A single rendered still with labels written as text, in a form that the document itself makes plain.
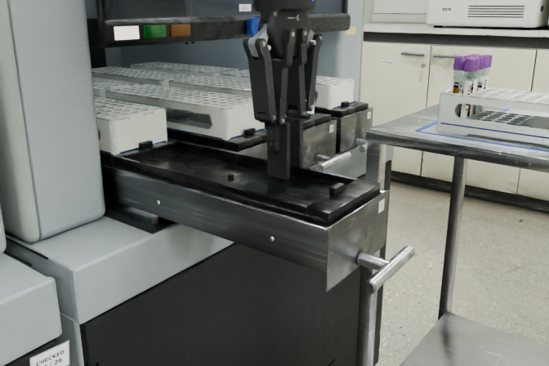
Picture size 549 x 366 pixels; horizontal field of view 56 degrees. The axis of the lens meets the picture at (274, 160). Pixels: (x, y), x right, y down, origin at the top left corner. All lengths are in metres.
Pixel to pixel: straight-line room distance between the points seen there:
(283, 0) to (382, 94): 2.51
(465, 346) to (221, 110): 0.80
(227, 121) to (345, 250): 0.32
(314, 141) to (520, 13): 2.01
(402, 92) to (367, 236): 2.46
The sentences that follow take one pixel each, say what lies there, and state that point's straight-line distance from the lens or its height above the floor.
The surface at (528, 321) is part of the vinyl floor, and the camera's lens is 2.01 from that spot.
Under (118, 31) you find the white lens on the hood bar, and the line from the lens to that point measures 0.68.
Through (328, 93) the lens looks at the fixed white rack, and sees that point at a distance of 1.03.
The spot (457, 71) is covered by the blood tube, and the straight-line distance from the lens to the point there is 0.86.
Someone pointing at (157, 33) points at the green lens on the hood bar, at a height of 0.98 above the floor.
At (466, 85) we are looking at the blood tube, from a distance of 0.85.
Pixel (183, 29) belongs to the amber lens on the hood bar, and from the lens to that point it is 0.75.
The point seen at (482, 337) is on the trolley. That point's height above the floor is 0.28.
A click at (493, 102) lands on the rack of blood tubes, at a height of 0.88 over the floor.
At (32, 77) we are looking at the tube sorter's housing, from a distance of 0.65.
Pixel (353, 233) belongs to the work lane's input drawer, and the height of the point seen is 0.78.
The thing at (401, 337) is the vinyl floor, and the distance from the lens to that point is 1.80.
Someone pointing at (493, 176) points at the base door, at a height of 0.16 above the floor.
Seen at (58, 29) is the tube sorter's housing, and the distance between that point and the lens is 0.67.
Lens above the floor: 1.01
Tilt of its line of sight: 16 degrees down
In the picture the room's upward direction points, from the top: straight up
